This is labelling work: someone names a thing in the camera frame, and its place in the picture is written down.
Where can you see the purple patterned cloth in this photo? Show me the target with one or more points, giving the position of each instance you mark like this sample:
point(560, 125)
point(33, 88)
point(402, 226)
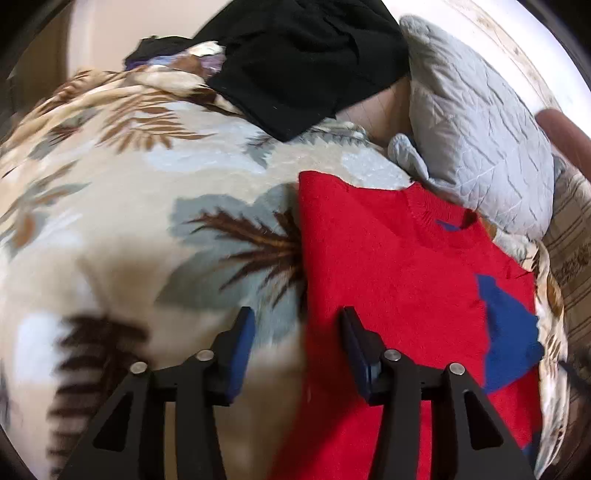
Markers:
point(184, 60)

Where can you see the black garment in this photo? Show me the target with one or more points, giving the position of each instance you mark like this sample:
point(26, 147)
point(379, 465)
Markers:
point(304, 60)

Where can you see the leaf print blanket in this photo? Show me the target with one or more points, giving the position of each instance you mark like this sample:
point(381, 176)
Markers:
point(138, 221)

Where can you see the striped beige cushion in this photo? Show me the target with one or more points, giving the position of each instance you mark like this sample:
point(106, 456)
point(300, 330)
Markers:
point(572, 258)

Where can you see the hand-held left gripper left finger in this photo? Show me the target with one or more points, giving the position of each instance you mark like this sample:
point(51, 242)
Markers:
point(241, 348)

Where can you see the red and blue sweater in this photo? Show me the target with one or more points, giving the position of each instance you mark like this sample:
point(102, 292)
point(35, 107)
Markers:
point(397, 277)

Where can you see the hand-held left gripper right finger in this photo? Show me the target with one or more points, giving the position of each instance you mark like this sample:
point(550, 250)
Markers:
point(359, 355)

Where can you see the grey quilted pillow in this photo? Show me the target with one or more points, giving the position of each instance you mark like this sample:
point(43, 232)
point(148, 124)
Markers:
point(475, 134)

